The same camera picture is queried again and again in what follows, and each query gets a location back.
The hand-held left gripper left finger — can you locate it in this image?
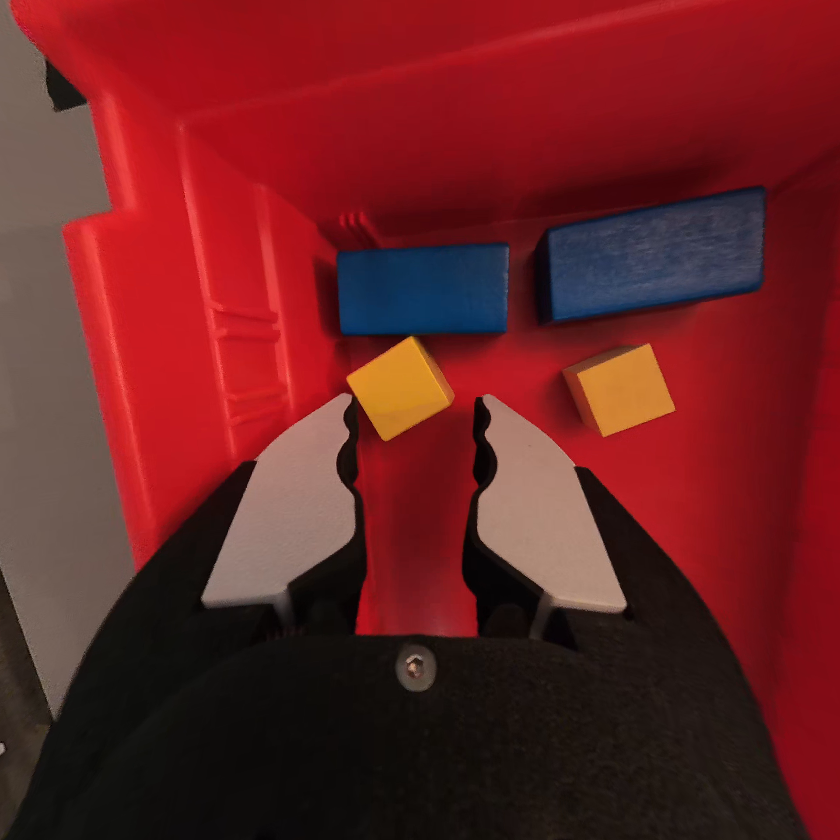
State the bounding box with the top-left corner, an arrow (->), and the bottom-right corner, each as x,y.
200,394 -> 364,627

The red plastic bin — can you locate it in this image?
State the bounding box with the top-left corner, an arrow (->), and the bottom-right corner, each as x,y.
13,0 -> 840,840

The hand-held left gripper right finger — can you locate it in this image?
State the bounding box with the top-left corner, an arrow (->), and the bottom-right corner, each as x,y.
463,395 -> 627,641

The blue rectangular wooden block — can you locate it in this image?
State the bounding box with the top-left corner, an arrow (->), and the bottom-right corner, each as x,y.
336,243 -> 511,337
535,185 -> 767,326

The yellow wooden cube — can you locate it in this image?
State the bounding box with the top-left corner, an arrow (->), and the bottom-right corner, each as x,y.
346,336 -> 455,442
562,343 -> 677,438

